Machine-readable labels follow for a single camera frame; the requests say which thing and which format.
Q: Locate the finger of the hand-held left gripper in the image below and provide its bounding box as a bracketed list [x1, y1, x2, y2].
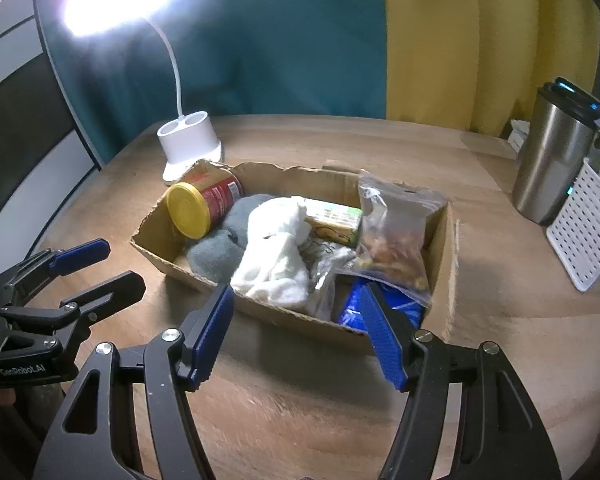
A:
[0, 239, 110, 302]
[0, 270, 147, 347]

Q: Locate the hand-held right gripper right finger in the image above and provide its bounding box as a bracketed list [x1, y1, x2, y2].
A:
[357, 282, 563, 480]

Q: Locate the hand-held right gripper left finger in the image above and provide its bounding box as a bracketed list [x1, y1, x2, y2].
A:
[32, 282, 236, 480]

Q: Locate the grey cloth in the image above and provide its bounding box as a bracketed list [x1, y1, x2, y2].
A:
[186, 194, 276, 283]

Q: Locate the cardboard box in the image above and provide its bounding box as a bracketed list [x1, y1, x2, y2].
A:
[130, 160, 458, 356]

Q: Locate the white cloth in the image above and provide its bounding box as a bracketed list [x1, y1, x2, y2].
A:
[230, 197, 313, 311]

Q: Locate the red can with yellow lid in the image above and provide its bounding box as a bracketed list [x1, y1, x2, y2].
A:
[166, 169, 244, 240]

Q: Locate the clear snack zip bag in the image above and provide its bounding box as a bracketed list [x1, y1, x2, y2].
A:
[352, 169, 448, 306]

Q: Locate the yellow and green carton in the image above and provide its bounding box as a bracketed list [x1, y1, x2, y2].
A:
[302, 197, 365, 248]

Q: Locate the blue tissue pack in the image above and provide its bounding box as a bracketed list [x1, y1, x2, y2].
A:
[336, 280, 426, 336]

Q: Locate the clear barcode zip bag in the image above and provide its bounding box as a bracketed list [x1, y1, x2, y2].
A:
[300, 237, 358, 321]

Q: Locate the white desk lamp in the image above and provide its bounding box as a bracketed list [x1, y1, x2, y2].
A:
[62, 0, 226, 183]

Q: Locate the white perforated basket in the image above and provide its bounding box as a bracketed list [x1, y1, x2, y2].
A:
[546, 157, 600, 292]

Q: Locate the small white box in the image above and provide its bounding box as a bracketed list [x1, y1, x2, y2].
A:
[507, 120, 531, 153]

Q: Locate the stainless steel tumbler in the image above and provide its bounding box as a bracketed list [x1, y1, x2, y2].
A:
[511, 80, 600, 226]

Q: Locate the teal and yellow curtain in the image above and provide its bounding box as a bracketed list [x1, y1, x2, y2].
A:
[32, 0, 600, 136]

